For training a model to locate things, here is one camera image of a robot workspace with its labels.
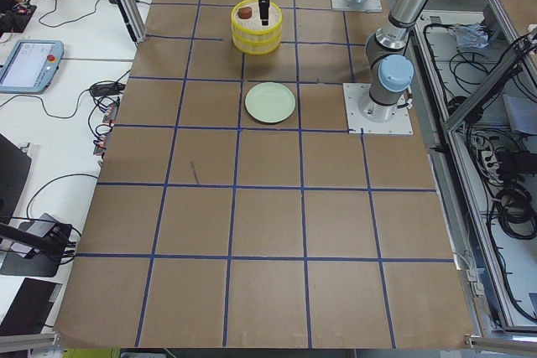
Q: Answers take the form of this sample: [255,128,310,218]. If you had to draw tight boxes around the brown bun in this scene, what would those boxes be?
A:
[237,6,253,20]

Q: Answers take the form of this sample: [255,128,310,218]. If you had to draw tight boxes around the yellow steamer layer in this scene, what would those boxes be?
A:
[232,33,281,56]
[231,0,283,40]

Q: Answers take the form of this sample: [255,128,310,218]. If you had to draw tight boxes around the light green plate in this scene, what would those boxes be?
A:
[245,82,296,124]

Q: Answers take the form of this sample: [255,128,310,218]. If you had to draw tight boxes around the black power adapter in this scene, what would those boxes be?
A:
[90,82,125,97]

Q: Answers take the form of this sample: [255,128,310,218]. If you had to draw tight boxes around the white cloth bundle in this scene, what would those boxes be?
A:
[452,23,489,49]

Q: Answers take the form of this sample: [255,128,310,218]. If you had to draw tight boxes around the teach pendant tablet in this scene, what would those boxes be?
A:
[1,39,64,95]

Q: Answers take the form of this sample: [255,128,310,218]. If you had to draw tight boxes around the black camera stand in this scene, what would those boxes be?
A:
[1,215,81,263]

